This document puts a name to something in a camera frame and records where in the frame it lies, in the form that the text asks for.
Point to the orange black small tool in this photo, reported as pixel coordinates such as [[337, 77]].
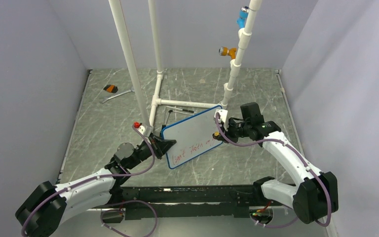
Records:
[[110, 88]]

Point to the black whiteboard marker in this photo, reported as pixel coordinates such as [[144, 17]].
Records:
[[179, 110]]

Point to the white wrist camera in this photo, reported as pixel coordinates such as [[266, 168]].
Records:
[[222, 117], [142, 128]]

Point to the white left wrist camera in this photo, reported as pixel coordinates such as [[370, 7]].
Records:
[[142, 128]]

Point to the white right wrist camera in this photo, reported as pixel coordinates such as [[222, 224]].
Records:
[[222, 117]]

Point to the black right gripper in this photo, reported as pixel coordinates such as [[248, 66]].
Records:
[[228, 134]]

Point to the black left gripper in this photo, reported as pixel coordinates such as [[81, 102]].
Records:
[[160, 147]]

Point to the blue framed whiteboard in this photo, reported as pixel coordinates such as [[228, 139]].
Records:
[[193, 136]]

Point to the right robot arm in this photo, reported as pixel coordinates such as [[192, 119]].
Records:
[[314, 195]]

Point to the yellow black eraser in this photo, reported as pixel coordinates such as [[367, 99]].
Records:
[[216, 135]]

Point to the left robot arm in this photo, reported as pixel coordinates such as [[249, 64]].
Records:
[[48, 206]]

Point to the blue nozzle fitting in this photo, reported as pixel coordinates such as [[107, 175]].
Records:
[[243, 14]]

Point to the silver wrench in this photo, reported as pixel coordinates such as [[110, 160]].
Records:
[[106, 99]]

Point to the white pvc pipe frame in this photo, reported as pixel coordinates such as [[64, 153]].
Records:
[[244, 35]]

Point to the orange nozzle fitting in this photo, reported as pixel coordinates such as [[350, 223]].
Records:
[[231, 52]]

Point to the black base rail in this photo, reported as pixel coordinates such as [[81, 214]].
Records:
[[238, 201]]

